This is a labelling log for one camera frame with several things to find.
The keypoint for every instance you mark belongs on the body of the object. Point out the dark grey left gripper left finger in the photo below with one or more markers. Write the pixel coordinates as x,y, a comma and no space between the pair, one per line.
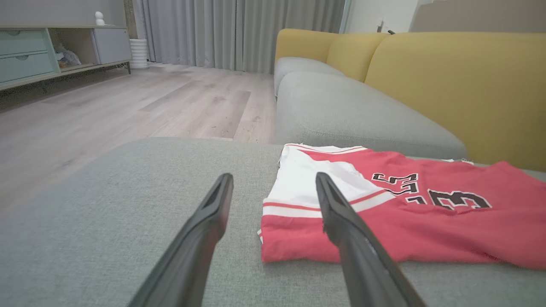
187,264

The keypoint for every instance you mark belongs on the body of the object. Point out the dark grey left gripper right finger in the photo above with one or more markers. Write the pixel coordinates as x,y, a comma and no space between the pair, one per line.
367,264

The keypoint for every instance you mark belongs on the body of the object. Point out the red white numbered jersey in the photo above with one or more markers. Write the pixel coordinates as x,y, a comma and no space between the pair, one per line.
426,230

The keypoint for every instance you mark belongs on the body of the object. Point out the large grey sofa chaise cushion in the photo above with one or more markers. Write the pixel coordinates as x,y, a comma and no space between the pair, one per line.
106,213

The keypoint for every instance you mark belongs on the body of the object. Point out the long grey sofa seat cushion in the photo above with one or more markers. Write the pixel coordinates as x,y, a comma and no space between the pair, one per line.
349,115

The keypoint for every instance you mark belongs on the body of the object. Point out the wide yellow sofa back cushion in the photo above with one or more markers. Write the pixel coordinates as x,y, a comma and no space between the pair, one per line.
469,94

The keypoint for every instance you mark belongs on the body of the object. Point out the short grey sofa seat cushion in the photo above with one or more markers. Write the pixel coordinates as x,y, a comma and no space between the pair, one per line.
298,68

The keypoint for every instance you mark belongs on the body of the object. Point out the narrow yellow sofa back cushion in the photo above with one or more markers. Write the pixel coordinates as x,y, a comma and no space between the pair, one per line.
356,55

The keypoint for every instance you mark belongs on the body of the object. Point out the white ribbed plant pot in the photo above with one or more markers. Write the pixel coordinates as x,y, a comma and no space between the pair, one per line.
138,54

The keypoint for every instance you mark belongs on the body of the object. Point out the yellow sofa end armrest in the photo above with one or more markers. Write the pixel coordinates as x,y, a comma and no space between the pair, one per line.
303,42

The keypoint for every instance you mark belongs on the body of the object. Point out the grey pleated curtain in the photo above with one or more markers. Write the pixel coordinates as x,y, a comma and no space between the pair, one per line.
239,34

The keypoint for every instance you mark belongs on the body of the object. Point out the crumpled clear plastic bag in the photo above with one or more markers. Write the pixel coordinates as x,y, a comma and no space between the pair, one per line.
67,56

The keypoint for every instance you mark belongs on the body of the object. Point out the low mint grey TV cabinet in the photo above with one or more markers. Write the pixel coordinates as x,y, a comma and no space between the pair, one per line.
25,59

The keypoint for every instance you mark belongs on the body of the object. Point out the small white figurine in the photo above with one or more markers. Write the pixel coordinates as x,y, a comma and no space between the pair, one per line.
99,18

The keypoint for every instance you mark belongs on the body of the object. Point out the white wall socket with plug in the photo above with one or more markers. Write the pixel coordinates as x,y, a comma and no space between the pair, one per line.
384,27

